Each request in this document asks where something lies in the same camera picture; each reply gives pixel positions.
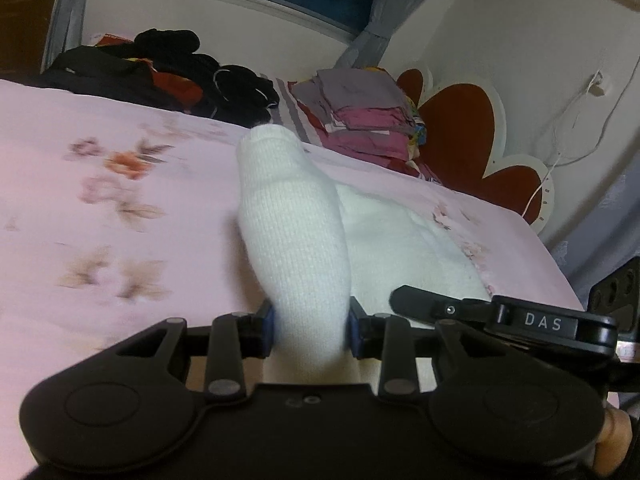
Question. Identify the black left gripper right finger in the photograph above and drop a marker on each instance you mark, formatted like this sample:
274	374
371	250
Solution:
387	339

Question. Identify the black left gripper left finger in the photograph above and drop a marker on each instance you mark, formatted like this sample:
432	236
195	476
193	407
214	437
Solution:
233	338

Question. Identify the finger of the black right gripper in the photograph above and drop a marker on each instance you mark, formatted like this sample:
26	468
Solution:
428	307

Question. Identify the white knitted small garment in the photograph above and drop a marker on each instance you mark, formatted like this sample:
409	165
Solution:
314	244

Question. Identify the stack of folded clothes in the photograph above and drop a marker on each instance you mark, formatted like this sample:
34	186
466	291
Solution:
367	117

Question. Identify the pile of black clothes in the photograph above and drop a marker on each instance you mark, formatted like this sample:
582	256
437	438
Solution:
164	69

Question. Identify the person's hand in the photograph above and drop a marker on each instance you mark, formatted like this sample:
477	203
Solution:
613	443

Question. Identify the pink floral bed quilt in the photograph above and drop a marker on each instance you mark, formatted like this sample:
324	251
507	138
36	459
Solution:
116	216

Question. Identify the red white scalloped headboard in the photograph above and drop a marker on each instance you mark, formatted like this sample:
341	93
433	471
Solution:
465	147

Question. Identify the striped bed sheet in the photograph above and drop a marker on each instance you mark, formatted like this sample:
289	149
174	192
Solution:
290	114

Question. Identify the grey left curtain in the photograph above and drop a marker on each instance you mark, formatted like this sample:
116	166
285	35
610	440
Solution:
65	29

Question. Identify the brown wooden door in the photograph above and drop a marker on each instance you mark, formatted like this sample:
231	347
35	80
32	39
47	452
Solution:
24	30

